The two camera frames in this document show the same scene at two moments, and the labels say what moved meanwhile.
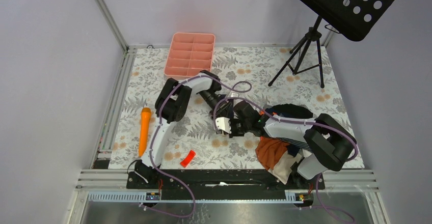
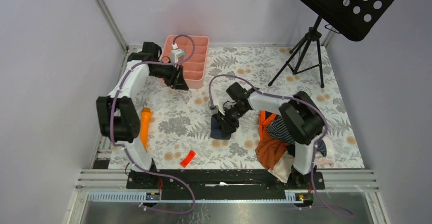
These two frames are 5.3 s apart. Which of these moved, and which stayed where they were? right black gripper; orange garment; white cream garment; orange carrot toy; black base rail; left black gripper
Moved: left black gripper; right black gripper
Stayed: orange garment; orange carrot toy; black base rail; white cream garment
